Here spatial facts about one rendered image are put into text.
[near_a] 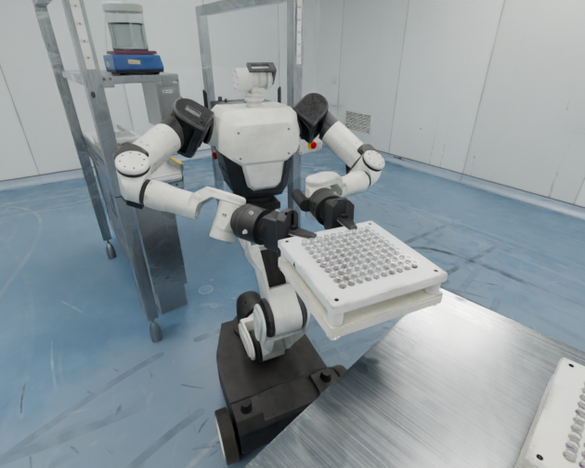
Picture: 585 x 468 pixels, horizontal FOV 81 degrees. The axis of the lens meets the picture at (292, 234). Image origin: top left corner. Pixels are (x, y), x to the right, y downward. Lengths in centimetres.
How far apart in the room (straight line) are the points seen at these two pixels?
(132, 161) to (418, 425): 82
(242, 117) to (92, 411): 147
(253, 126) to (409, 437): 87
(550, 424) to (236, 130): 95
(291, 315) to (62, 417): 119
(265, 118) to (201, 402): 130
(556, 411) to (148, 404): 159
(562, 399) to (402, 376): 24
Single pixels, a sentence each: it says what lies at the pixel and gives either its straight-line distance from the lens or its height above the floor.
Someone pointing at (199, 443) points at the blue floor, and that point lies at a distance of 171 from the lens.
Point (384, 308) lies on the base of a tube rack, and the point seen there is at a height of 103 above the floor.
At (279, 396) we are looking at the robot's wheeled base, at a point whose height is 19.
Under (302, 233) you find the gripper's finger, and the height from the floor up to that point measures 108.
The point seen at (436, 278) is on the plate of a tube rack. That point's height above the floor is 107.
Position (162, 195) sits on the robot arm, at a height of 113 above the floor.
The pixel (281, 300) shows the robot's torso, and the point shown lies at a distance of 123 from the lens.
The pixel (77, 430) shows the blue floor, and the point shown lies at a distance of 193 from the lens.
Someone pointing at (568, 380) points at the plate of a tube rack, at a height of 96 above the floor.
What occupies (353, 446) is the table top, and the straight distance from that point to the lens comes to 64.
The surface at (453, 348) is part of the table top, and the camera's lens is 83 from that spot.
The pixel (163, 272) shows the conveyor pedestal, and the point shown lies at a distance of 215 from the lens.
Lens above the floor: 144
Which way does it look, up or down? 28 degrees down
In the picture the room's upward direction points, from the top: straight up
